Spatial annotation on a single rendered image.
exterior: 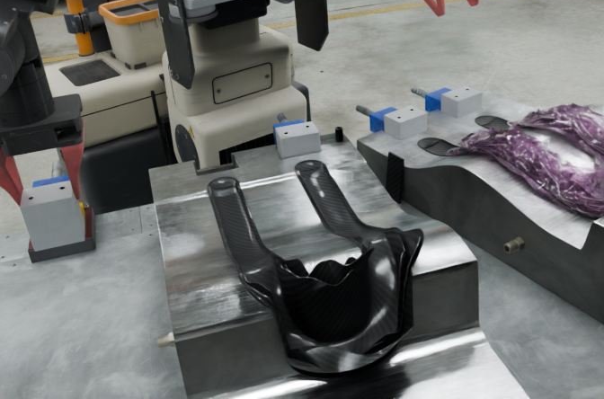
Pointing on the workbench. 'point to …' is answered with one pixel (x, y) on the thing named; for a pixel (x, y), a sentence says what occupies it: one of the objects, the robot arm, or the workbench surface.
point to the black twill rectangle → (395, 176)
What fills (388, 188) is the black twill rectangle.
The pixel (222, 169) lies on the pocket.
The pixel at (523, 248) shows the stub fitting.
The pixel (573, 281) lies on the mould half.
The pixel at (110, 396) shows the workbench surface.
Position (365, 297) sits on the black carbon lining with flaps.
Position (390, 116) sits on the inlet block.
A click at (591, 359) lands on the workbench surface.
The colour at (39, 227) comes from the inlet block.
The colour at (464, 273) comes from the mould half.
